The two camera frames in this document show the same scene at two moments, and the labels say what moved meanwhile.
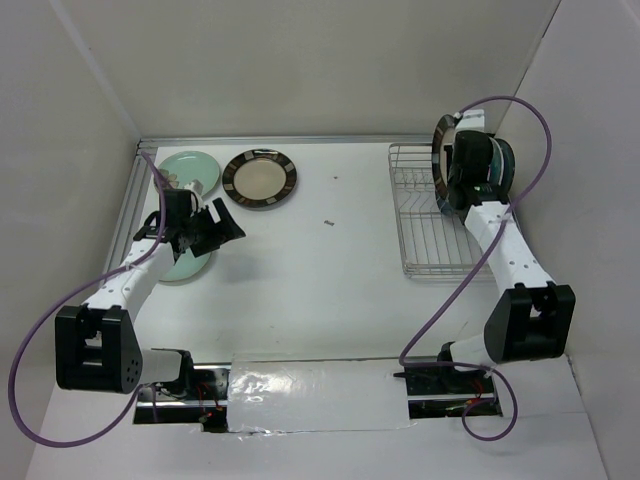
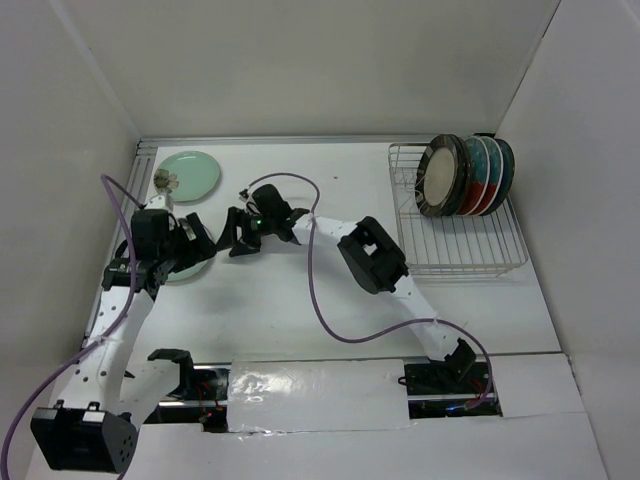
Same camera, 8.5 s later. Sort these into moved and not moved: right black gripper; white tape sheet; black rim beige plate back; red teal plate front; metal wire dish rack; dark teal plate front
Moved: right black gripper; black rim beige plate back
Not moved: white tape sheet; metal wire dish rack; red teal plate front; dark teal plate front
